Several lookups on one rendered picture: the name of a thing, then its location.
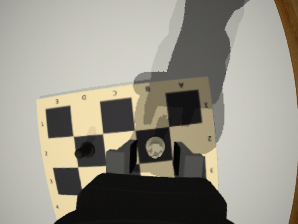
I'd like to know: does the cream and black chessboard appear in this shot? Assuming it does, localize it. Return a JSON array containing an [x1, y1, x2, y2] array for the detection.
[[36, 77, 218, 220]]

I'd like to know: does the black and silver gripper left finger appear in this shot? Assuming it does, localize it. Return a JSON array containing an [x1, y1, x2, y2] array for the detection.
[[106, 139, 138, 174]]

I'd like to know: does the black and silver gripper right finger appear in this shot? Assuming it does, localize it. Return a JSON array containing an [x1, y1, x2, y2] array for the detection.
[[173, 142, 204, 178]]

